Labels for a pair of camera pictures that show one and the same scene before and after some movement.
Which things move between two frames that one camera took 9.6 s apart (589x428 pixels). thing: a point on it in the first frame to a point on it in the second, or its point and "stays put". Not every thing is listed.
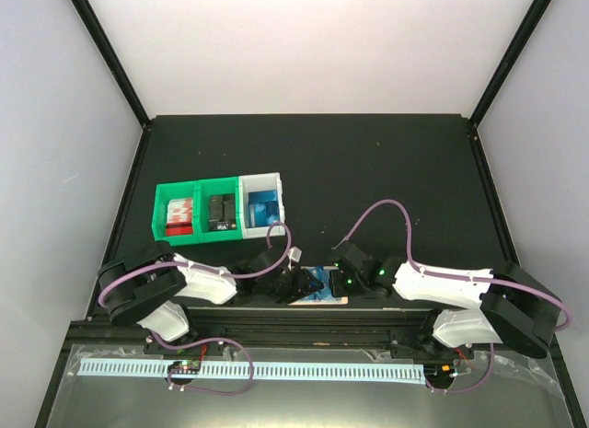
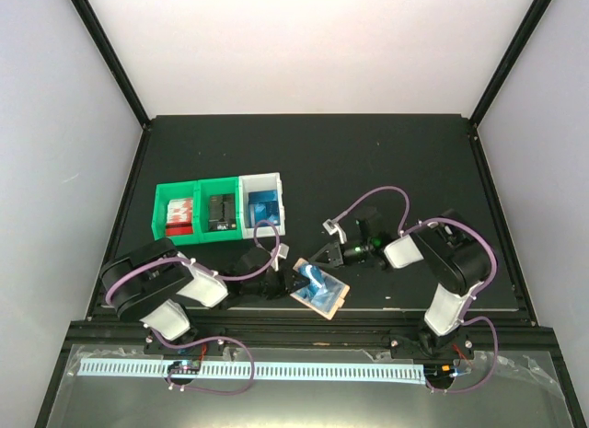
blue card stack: [263, 209] stays put
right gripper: [337, 288] to [334, 253]
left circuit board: [185, 366] stays put
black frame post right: [540, 1] stays put
